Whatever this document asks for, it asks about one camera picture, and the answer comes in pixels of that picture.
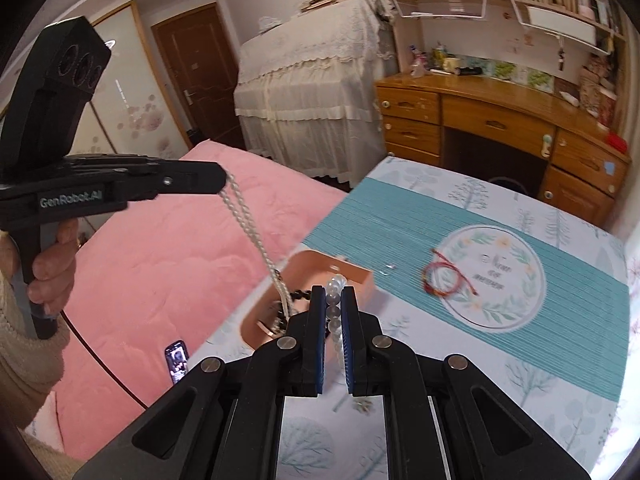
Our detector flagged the brown wooden door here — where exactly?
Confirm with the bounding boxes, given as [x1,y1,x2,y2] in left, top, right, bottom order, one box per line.
[151,2,246,151]

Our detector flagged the white wire rack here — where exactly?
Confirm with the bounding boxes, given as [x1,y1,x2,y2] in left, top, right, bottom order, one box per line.
[392,0,613,56]

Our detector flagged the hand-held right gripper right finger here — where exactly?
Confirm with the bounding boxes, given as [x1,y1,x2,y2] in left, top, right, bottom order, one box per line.
[342,285,593,480]

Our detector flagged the pearl bracelet with red charm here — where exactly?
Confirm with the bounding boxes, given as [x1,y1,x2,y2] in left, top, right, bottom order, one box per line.
[324,272,373,413]

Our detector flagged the long pearl necklace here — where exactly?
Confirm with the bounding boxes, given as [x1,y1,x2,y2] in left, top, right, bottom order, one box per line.
[220,172,293,318]

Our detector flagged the cream knitted sweater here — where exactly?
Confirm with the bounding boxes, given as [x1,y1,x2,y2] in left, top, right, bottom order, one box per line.
[20,430,98,480]

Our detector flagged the lace covered cabinet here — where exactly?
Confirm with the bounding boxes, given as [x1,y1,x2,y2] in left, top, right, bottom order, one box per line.
[235,0,401,188]

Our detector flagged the pink plastic storage box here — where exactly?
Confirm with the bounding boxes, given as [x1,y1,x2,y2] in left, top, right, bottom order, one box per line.
[240,249,375,351]

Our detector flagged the smartphone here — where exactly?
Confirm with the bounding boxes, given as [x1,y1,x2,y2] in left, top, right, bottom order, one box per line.
[165,340,190,386]

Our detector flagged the small figurine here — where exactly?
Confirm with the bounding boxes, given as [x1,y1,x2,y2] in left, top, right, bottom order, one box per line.
[409,45,430,77]

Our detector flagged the pink blanket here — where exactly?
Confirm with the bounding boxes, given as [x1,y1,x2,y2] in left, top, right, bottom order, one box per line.
[25,140,351,461]

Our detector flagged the red cord bracelet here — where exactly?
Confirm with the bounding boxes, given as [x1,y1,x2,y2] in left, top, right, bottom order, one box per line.
[431,249,480,296]

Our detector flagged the person's left hand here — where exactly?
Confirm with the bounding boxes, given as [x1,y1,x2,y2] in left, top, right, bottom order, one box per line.
[26,217,81,317]

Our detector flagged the black cable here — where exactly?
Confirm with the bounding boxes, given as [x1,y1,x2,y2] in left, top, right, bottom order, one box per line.
[61,310,151,409]

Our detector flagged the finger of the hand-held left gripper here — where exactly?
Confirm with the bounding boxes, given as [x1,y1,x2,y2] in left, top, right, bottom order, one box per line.
[112,160,228,202]
[62,155,166,168]

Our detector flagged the floral sliding wardrobe door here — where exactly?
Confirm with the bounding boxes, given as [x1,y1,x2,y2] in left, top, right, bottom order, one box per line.
[85,0,196,161]

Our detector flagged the patterned storage box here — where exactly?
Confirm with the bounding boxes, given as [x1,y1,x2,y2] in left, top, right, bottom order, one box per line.
[580,67,601,111]

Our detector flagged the pink smart band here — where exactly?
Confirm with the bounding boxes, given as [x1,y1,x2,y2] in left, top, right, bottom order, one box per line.
[257,319,286,341]

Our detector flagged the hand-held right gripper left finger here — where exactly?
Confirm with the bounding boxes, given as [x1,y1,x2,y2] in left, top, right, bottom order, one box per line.
[75,285,328,480]

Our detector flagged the tree print tablecloth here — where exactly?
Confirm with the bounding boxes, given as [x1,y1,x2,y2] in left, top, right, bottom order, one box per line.
[190,156,628,480]

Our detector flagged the gold rhinestone hair comb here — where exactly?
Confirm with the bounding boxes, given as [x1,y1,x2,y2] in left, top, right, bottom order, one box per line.
[259,300,291,325]

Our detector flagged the wooden desk with drawers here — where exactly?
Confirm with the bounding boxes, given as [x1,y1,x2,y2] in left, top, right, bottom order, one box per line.
[375,71,632,228]

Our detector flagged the red gold braided bracelet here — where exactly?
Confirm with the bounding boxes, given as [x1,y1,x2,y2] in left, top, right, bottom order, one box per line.
[421,262,463,295]

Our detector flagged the patterned paper cup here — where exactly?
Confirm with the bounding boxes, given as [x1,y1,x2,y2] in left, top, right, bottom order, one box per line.
[597,87,619,129]

